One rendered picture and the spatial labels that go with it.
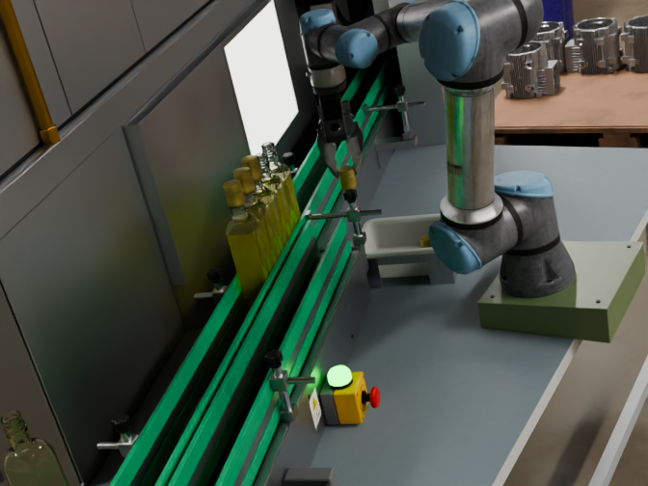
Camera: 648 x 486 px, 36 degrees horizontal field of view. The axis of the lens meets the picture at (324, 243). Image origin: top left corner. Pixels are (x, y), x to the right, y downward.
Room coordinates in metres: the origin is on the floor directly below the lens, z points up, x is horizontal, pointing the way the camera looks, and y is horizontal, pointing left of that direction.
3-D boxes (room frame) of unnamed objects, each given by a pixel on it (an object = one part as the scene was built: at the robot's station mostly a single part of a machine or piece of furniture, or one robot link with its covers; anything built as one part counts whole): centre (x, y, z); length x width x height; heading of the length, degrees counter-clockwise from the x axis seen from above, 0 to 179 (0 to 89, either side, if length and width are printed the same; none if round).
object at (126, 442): (1.30, 0.39, 0.94); 0.07 x 0.04 x 0.13; 71
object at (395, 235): (2.02, -0.19, 0.80); 0.22 x 0.17 x 0.09; 71
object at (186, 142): (2.17, 0.14, 1.15); 0.90 x 0.03 x 0.34; 161
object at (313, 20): (2.02, -0.09, 1.32); 0.09 x 0.08 x 0.11; 28
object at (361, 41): (1.95, -0.15, 1.32); 0.11 x 0.11 x 0.08; 28
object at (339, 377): (1.52, 0.03, 0.84); 0.04 x 0.04 x 0.03
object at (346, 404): (1.52, 0.02, 0.79); 0.07 x 0.07 x 0.07; 71
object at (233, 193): (1.75, 0.15, 1.14); 0.04 x 0.04 x 0.04
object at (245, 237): (1.75, 0.15, 0.99); 0.06 x 0.06 x 0.21; 71
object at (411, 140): (2.55, -0.27, 0.90); 0.17 x 0.05 x 0.23; 71
